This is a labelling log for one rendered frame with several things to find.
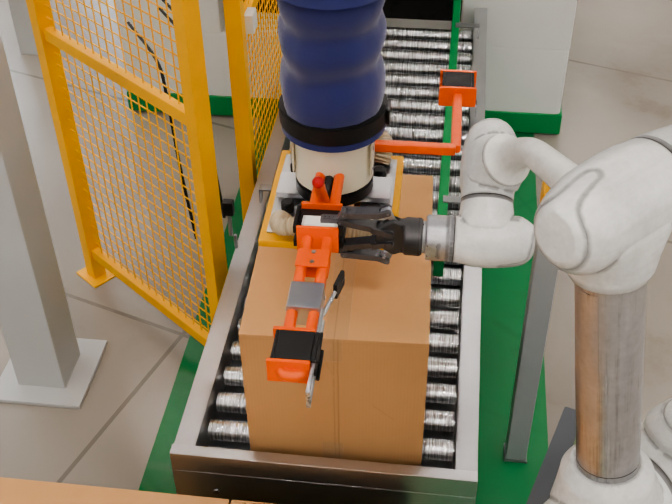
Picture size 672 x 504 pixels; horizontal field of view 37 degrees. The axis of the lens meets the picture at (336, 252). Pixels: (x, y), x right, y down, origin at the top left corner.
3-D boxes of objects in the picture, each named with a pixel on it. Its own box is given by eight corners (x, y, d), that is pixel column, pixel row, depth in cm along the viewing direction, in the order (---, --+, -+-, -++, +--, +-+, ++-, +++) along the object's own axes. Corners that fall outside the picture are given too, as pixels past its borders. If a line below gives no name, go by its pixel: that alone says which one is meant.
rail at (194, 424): (313, 42, 421) (312, 0, 409) (326, 43, 421) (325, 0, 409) (180, 497, 246) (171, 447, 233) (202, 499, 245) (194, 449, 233)
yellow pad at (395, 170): (361, 160, 238) (361, 142, 235) (404, 162, 237) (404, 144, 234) (347, 252, 212) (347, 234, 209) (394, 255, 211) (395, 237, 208)
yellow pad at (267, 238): (282, 156, 240) (281, 138, 237) (323, 158, 239) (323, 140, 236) (258, 247, 214) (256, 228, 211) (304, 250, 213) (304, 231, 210)
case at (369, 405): (283, 285, 283) (275, 168, 257) (426, 292, 280) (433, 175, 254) (250, 455, 237) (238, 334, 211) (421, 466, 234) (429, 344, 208)
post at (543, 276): (503, 443, 308) (542, 177, 244) (526, 445, 308) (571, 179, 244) (503, 461, 303) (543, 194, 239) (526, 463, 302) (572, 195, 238)
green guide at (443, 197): (452, 15, 406) (453, -6, 400) (478, 16, 405) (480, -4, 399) (432, 276, 284) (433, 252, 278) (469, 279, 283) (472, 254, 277)
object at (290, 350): (274, 345, 177) (273, 325, 174) (316, 348, 176) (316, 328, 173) (267, 381, 171) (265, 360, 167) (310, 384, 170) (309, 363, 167)
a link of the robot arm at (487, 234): (451, 271, 199) (454, 208, 202) (530, 276, 197) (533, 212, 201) (453, 258, 188) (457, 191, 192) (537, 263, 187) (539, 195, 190)
